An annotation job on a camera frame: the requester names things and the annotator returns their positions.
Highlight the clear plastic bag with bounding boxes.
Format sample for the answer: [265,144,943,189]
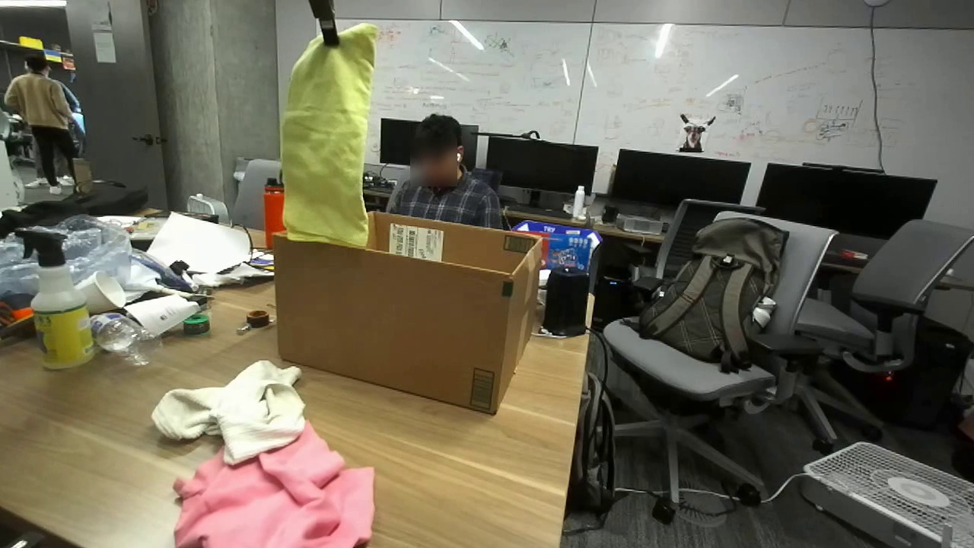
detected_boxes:
[0,215,134,308]

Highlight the olive backpack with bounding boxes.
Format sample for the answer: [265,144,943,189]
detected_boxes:
[636,214,790,375]

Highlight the white plastic floor device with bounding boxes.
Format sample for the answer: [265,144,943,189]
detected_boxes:
[799,438,974,548]

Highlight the blue snack bag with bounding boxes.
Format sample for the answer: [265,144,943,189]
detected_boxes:
[513,218,602,276]

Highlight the black office chair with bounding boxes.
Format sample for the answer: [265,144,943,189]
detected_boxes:
[651,196,764,287]

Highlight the black jacket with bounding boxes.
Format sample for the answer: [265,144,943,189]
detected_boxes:
[0,189,152,237]

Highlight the dark gray office chair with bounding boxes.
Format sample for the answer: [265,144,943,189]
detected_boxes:
[789,215,974,449]

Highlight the seated person in plaid shirt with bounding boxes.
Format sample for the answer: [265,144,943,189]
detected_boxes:
[382,114,506,227]

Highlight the bright yellow towel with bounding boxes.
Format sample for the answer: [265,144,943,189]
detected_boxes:
[280,21,379,252]

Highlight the clear plastic bottle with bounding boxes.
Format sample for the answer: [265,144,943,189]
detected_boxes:
[89,311,158,368]

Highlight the gray fabric office chair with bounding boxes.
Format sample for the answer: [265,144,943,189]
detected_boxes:
[228,156,287,231]

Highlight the small plush figure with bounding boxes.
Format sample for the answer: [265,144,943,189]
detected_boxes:
[675,110,718,156]

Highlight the brown cardboard box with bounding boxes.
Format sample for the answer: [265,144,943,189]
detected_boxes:
[270,210,546,418]

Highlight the wall whiteboard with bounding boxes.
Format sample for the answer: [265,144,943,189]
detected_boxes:
[312,15,974,206]

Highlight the red water bottle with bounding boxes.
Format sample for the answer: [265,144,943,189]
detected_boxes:
[258,177,289,252]

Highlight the white paper sheet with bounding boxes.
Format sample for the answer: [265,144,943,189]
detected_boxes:
[146,210,256,281]

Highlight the spray bottle with yellow liquid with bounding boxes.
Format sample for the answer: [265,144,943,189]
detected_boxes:
[16,225,97,370]

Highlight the white cloth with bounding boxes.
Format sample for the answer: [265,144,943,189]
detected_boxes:
[150,358,310,468]

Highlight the standing person in tan top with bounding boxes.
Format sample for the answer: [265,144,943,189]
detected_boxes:
[0,48,78,196]

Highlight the black bin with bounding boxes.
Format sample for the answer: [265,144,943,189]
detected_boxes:
[542,269,592,338]

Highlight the pile of papers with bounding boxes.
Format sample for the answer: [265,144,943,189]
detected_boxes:
[76,269,208,340]

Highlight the light gray office chair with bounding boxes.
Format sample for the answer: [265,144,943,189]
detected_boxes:
[596,206,846,528]

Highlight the pink cloth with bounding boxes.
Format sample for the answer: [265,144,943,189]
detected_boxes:
[171,422,377,548]

